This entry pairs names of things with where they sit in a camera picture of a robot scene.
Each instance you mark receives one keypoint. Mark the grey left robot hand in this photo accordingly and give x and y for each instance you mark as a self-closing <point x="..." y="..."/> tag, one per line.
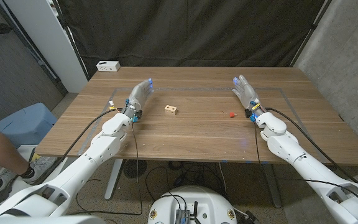
<point x="137" y="98"/>

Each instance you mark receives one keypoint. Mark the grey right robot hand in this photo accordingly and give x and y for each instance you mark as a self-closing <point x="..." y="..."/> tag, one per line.
<point x="247" y="93"/>

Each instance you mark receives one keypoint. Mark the red screw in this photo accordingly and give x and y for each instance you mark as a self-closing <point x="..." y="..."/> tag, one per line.
<point x="232" y="114"/>

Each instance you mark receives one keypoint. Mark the wooden block with holes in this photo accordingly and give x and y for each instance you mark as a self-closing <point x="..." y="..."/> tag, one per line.
<point x="171" y="109"/>

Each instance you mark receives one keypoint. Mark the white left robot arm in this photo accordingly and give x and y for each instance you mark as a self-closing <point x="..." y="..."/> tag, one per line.
<point x="98" y="152"/>

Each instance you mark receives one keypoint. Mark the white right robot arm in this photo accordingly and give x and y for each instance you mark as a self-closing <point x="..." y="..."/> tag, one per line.
<point x="294" y="152"/>

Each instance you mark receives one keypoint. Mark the white power strip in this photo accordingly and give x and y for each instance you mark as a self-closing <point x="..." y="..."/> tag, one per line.
<point x="108" y="66"/>

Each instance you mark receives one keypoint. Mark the large wooden panel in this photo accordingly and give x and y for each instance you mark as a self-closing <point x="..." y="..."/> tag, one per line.
<point x="197" y="89"/>

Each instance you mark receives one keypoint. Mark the round black fan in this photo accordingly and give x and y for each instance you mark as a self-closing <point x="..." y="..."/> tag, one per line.
<point x="134" y="169"/>

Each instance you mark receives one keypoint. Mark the black backdrop curtain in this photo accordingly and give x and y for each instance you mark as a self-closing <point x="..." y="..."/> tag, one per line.
<point x="191" y="31"/>

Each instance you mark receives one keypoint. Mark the white table leg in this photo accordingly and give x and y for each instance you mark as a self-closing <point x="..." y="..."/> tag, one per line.
<point x="113" y="180"/>

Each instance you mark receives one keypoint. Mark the black backdrop stand pole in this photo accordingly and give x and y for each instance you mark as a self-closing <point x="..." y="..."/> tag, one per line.
<point x="70" y="37"/>
<point x="311" y="31"/>

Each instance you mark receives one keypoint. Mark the grey table leg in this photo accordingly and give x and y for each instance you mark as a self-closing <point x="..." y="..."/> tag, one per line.
<point x="272" y="186"/>

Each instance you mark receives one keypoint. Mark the blue plastic bin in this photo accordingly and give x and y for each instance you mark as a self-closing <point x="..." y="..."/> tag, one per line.
<point x="26" y="124"/>

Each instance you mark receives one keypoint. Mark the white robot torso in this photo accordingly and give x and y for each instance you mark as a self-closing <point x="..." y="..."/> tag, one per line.
<point x="194" y="196"/>

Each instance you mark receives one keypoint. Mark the white sneaker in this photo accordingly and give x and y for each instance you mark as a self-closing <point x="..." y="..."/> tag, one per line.
<point x="42" y="165"/>

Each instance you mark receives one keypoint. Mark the grey electronics box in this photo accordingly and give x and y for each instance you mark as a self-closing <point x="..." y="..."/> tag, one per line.
<point x="182" y="216"/>

